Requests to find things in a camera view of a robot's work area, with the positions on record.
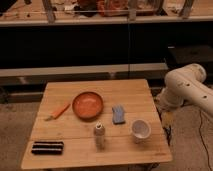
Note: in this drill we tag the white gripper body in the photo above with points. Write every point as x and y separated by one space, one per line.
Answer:
167 119

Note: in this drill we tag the wooden table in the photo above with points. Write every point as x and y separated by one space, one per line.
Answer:
128 131

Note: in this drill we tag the orange bowl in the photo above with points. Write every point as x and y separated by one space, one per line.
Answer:
87 105

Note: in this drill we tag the orange carrot toy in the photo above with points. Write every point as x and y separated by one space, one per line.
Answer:
55 114

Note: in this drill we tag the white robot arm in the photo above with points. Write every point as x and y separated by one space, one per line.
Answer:
184 84

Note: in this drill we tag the black brush block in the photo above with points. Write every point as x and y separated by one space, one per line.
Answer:
47 148

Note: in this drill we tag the blue sponge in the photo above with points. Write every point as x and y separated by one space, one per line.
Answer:
118 115

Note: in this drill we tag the wooden shelf bench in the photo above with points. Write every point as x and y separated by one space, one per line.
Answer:
36 76

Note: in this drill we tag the black box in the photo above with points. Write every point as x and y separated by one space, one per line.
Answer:
184 55

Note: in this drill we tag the clear plastic bottle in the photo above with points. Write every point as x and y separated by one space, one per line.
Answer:
99 135

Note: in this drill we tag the white cup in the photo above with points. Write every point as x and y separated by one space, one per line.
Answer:
140 130

